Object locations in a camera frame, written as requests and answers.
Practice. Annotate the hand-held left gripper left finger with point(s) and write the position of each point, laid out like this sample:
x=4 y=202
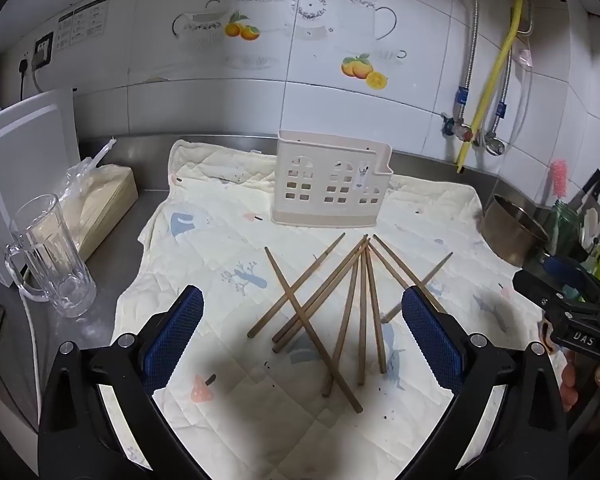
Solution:
x=176 y=340

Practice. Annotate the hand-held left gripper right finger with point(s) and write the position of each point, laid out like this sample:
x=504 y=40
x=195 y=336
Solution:
x=432 y=340

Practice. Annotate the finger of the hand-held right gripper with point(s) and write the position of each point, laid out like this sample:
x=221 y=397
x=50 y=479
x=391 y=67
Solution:
x=570 y=272
x=540 y=287

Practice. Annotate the pile of wooden chopsticks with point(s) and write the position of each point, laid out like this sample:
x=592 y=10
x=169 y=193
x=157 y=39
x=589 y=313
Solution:
x=362 y=310

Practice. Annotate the beige plastic utensil holder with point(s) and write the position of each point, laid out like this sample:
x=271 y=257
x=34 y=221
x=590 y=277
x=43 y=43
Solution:
x=320 y=210

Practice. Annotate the person's right hand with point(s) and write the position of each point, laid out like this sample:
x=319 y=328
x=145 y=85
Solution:
x=569 y=385

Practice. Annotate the green glass jar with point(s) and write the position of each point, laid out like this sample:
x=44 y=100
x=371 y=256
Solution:
x=562 y=230

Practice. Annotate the white plastic utensil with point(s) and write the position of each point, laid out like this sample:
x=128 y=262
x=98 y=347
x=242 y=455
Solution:
x=590 y=227

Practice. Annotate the stainless steel pot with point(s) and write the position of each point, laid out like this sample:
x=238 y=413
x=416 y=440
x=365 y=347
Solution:
x=510 y=235

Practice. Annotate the black kitchen knife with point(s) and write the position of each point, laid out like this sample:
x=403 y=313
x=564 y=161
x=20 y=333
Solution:
x=595 y=185

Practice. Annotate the pink bottle brush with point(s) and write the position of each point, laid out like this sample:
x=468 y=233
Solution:
x=559 y=180

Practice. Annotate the clear glass mug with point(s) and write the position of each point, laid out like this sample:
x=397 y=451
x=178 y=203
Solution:
x=55 y=260

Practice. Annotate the cream printed quilted mat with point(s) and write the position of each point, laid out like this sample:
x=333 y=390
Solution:
x=220 y=200

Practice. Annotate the beige paper pack plastic wrap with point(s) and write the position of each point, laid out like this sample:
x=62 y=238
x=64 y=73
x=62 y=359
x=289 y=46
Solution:
x=107 y=200

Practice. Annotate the white cutting board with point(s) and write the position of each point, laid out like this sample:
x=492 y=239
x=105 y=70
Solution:
x=30 y=150

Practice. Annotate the metal wall valve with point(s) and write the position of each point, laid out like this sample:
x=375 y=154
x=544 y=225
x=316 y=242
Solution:
x=495 y=144
x=460 y=130

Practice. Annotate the black wall socket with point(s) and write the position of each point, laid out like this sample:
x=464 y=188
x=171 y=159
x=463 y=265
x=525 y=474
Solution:
x=43 y=50

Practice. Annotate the white wall label sheet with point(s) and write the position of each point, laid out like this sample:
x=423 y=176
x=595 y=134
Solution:
x=66 y=30
x=92 y=15

